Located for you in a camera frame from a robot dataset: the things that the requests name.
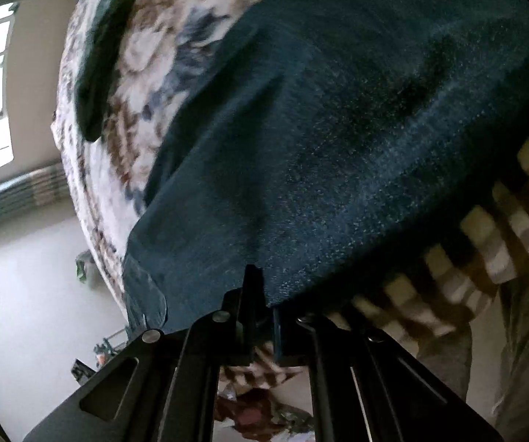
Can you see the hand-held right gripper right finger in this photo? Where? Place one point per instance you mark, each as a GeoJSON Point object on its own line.
{"type": "Point", "coordinates": [279, 336]}

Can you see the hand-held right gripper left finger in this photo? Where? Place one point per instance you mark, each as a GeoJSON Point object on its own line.
{"type": "Point", "coordinates": [251, 294]}

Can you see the dark teal pants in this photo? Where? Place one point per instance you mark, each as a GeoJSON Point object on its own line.
{"type": "Point", "coordinates": [338, 138]}

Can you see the green patterned wrapper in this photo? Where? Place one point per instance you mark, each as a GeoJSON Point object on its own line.
{"type": "Point", "coordinates": [293, 419]}

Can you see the red cloth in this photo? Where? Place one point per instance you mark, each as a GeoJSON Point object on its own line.
{"type": "Point", "coordinates": [246, 416]}

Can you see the small dark floor clutter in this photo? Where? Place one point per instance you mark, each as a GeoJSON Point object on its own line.
{"type": "Point", "coordinates": [101, 354]}

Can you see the green plastic bag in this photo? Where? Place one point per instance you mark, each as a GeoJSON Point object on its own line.
{"type": "Point", "coordinates": [84, 268]}

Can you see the brown white striped cloth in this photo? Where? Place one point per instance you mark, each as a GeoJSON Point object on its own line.
{"type": "Point", "coordinates": [490, 248]}

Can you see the floral printed blanket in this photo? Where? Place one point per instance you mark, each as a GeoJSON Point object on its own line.
{"type": "Point", "coordinates": [154, 64]}

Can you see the grey ribbed radiator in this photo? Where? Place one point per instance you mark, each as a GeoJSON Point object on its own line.
{"type": "Point", "coordinates": [16, 198]}

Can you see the dark cloth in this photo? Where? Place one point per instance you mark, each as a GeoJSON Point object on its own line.
{"type": "Point", "coordinates": [103, 60]}

